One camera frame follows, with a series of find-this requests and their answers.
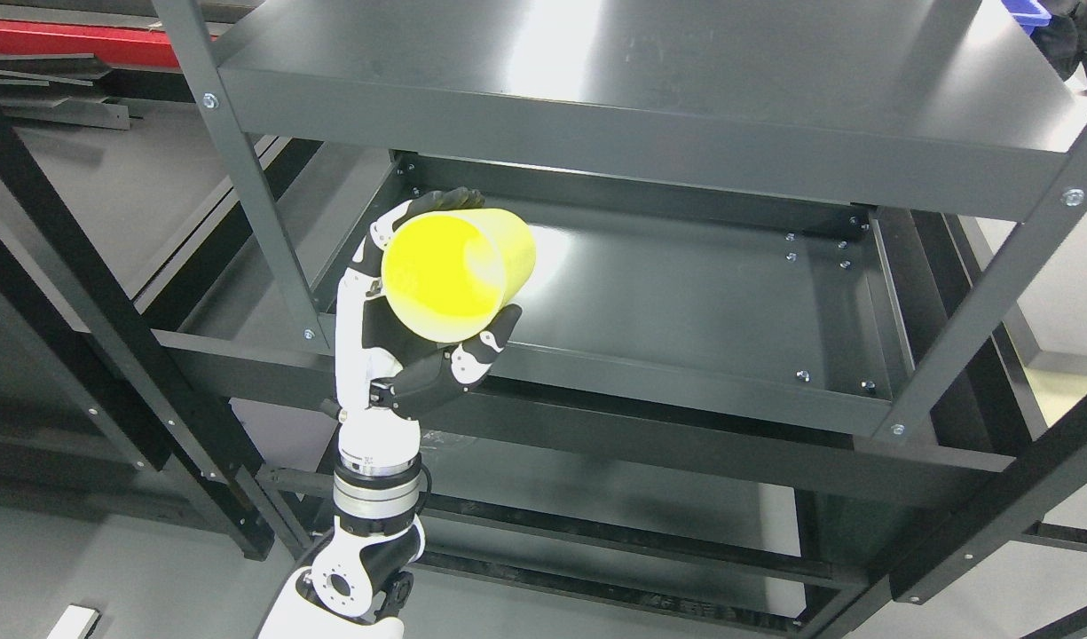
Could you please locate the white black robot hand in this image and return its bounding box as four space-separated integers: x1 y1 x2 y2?
334 187 523 476

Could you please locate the yellow plastic cup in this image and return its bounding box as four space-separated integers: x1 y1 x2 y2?
382 208 538 343

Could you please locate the dark grey metal shelf rack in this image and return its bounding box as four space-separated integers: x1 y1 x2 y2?
154 1 1087 638

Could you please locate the black metal side rack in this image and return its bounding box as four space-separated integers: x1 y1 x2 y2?
0 107 311 559

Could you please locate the red metal beam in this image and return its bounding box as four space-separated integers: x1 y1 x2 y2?
0 18 179 68

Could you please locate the blue plastic crate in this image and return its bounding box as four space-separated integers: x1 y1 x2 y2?
1002 0 1052 36

